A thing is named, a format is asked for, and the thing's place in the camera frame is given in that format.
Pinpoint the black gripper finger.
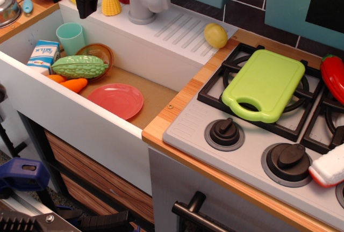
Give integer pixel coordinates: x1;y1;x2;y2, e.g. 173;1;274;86
76;0;98;19

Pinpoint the yellow toy potato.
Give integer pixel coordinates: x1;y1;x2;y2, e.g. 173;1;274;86
204;23;228;49

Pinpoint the pink plastic plate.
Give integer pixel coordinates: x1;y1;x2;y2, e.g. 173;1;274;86
87;83;144;120

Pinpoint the yellow toy corn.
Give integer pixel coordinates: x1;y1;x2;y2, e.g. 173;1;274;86
102;0;121;16

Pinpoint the mint green plastic cup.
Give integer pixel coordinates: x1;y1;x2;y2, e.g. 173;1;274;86
56;23;85;55

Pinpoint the amber translucent bowl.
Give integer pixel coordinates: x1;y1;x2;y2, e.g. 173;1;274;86
76;43;114;82

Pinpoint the metal pot with lid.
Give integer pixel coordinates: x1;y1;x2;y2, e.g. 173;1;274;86
1;0;23;28

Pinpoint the green toy bitter gourd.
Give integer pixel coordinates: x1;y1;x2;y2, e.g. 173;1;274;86
52;55;109;79

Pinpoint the toy milk carton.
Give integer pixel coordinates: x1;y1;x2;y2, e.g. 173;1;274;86
26;40;60;76

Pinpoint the white toy sink basin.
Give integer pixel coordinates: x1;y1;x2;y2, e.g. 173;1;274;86
0;0;239;197

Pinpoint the orange toy carrot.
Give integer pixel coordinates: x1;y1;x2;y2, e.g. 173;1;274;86
47;74;67;83
60;78;88;93

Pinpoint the blue clamp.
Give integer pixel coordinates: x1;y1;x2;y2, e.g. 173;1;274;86
1;157;50;197

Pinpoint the left black stove knob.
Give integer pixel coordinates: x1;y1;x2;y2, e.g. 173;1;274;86
204;118;245;152

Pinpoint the black stove knob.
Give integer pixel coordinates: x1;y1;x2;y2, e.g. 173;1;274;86
204;118;245;152
261;143;312;188

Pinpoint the green plastic cutting board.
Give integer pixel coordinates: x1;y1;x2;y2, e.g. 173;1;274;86
221;49;305;124

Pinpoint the left black burner grate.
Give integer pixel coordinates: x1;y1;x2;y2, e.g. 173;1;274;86
197;43;321;142

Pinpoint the black burner grate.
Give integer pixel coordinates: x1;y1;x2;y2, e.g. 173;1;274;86
197;43;321;142
301;87;343;154

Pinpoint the red toy chili pepper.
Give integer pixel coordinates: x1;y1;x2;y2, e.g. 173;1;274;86
320;54;343;104

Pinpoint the right black burner grate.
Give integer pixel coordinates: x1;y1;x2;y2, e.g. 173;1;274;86
301;87;343;154

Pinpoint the middle black stove knob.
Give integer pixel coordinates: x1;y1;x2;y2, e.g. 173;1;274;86
261;143;312;188

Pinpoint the white and red bottle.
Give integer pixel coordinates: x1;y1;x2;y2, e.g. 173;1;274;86
309;144;343;187

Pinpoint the right grey stove knob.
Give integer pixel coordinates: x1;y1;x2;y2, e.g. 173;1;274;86
335;182;344;208

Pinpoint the black oven door handle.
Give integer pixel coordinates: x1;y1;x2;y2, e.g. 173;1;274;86
171;191;232;231

